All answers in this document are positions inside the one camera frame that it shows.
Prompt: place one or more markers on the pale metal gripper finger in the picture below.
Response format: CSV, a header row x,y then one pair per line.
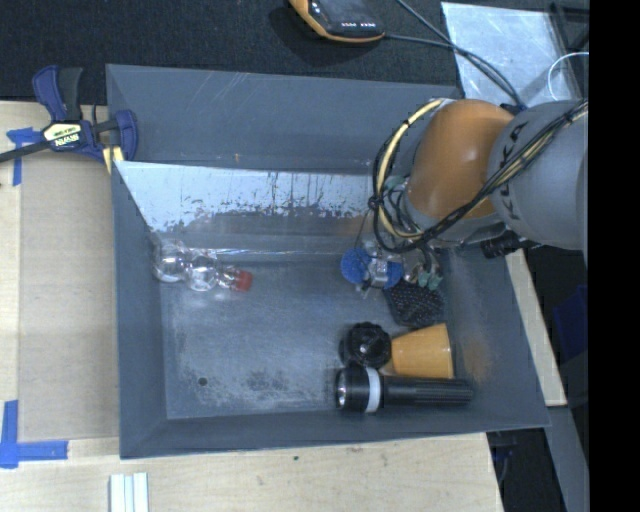
x,y
373,249
379,274

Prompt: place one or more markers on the black perforated pad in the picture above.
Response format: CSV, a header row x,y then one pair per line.
x,y
415,305

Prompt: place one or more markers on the black round knob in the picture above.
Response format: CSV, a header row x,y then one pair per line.
x,y
366,345

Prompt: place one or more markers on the orange cup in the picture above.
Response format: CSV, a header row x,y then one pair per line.
x,y
425,352

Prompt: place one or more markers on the black flashlight white band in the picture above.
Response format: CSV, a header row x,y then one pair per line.
x,y
380,392

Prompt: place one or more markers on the grey metal bin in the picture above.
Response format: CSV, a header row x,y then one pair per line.
x,y
260,340

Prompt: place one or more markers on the clear plastic bottle red cap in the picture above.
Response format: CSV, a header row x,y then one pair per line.
x,y
200,272

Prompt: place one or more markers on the black cylinder on white bracket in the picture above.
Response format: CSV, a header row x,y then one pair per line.
x,y
502,244

